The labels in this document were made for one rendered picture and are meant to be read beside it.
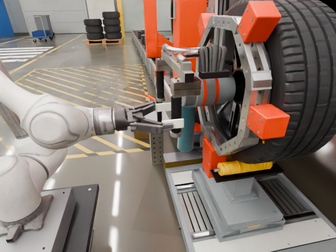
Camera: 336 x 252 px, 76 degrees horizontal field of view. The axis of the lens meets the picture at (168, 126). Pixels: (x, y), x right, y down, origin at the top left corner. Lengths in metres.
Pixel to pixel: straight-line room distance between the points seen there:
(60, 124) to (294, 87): 0.61
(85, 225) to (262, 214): 0.86
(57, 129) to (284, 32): 0.65
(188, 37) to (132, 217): 1.14
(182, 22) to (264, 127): 0.87
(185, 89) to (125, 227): 1.00
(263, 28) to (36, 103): 0.62
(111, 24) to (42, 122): 8.69
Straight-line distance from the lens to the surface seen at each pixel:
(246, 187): 1.28
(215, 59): 0.69
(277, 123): 0.67
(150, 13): 3.26
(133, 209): 1.52
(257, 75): 0.69
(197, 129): 1.79
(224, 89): 0.88
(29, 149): 1.06
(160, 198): 1.57
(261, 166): 1.07
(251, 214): 1.25
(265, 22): 0.71
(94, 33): 9.30
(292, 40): 0.74
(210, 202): 1.36
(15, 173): 0.95
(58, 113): 0.51
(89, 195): 1.25
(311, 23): 0.82
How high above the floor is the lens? 1.15
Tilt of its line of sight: 28 degrees down
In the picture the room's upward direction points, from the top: 1 degrees counter-clockwise
